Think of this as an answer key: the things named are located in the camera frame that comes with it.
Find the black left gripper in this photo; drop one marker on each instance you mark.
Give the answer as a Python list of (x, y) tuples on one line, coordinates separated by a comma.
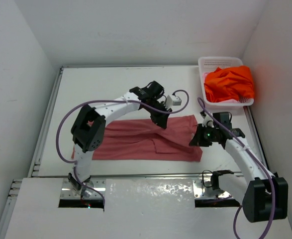
[(160, 120)]

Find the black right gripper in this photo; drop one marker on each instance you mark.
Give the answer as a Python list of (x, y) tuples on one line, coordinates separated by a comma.
[(197, 140)]

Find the pink red t-shirt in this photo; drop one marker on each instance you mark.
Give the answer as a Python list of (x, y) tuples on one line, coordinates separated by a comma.
[(142, 140)]

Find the orange t-shirt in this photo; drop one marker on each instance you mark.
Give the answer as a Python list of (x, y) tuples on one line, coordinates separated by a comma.
[(230, 83)]

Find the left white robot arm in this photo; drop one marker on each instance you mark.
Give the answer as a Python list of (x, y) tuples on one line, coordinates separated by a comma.
[(89, 127)]

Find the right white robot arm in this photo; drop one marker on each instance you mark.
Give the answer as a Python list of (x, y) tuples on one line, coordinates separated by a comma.
[(262, 195)]

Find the white plastic basket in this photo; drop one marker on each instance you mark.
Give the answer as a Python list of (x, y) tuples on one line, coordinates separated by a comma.
[(210, 64)]

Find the white front cover panel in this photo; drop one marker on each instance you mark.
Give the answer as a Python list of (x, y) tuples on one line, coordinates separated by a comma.
[(134, 209)]

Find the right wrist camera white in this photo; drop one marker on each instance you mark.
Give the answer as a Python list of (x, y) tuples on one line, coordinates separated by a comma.
[(207, 121)]

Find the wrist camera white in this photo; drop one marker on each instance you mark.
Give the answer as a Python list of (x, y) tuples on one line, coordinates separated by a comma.
[(173, 100), (207, 121)]

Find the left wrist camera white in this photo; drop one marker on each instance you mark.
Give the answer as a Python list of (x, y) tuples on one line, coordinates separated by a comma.
[(173, 100)]

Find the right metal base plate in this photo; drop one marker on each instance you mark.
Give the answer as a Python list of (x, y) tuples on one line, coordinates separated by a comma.
[(206, 197)]

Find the metal base plate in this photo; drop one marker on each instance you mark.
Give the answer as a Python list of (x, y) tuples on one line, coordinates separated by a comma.
[(206, 197), (88, 198)]

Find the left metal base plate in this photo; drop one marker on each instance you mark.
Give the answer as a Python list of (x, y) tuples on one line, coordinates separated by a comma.
[(88, 198)]

